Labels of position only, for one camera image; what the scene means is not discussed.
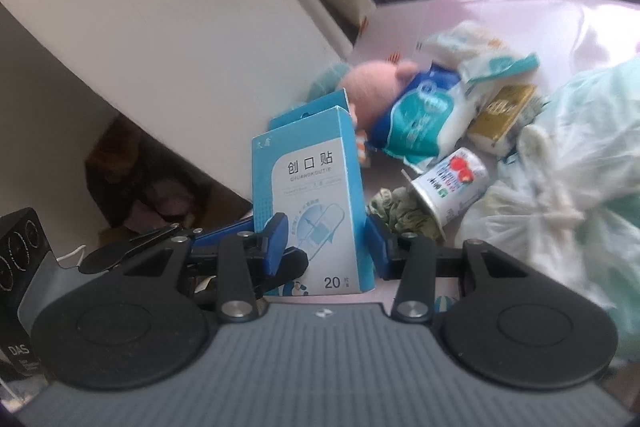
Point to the pink plush toy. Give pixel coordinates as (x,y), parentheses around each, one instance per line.
(377,84)

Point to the dark brown cloth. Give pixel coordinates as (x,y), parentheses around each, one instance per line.
(150,177)

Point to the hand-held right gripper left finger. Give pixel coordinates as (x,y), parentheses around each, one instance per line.
(274,242)

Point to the green floral scrunchie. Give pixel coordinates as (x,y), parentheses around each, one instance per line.
(400,212)

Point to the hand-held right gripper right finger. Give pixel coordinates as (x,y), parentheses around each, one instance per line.
(380,247)

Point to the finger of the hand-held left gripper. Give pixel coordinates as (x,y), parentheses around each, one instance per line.
(295,264)
(125,247)

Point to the white green plastic bag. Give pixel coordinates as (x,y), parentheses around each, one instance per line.
(565,167)

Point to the white teal wet wipes pack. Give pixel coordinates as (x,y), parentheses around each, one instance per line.
(480,52)

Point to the gold tissue pack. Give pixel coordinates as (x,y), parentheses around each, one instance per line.
(502,112)

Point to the blue bandage box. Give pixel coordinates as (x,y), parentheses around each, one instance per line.
(310,187)
(312,107)

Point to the blue tissue pack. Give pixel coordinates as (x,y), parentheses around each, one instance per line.
(425,112)

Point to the white yogurt cup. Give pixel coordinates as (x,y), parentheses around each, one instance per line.
(450,184)

